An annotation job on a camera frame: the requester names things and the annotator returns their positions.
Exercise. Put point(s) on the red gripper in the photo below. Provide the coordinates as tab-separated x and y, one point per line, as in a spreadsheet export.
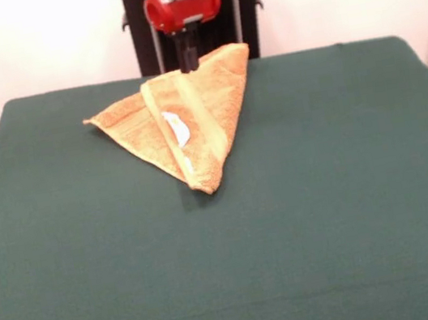
184	9

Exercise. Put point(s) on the orange terry towel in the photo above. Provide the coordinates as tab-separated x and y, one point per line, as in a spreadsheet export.
207	120

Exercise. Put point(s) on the dark green table cloth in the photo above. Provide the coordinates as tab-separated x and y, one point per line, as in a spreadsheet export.
93	270

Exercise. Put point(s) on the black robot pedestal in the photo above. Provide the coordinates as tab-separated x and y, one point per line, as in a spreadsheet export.
248	19

